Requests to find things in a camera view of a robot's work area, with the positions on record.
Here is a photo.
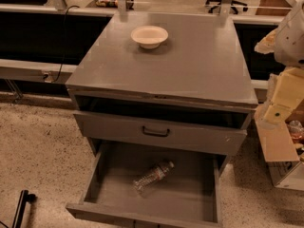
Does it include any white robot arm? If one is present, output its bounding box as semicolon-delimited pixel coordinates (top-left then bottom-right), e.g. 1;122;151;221
255;0;304;124

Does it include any open grey lower drawer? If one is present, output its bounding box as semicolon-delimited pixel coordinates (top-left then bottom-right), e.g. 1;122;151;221
66;142;222;228

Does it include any black office chair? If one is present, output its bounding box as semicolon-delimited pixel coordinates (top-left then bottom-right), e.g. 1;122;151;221
205;0;248;14

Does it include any grey upper drawer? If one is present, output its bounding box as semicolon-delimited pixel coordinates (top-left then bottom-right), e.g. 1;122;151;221
74;111;247;156

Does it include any cardboard box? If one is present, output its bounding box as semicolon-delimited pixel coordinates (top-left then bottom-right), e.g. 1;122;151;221
254;105;304;191

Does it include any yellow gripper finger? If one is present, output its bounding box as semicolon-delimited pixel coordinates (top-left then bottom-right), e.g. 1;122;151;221
255;29;276;54
262;67;304;124

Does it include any plastic bottle in box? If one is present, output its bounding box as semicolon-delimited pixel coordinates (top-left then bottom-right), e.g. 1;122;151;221
287;120;304;143

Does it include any white bowl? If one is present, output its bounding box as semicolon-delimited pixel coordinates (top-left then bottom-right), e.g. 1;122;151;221
131;26;168;49

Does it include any black stand bottom left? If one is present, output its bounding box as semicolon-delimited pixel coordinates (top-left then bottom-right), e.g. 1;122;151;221
11;190;36;228

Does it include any black cable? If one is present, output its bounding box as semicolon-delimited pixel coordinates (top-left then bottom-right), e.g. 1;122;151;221
50;5;81;84

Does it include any black drawer handle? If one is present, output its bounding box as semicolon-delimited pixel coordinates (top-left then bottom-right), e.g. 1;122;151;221
142;126;170;138

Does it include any grey drawer cabinet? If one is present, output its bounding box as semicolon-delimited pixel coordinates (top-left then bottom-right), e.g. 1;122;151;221
65;10;259;176

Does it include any clear plastic water bottle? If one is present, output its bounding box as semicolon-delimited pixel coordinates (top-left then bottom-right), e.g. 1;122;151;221
133;161;175;193

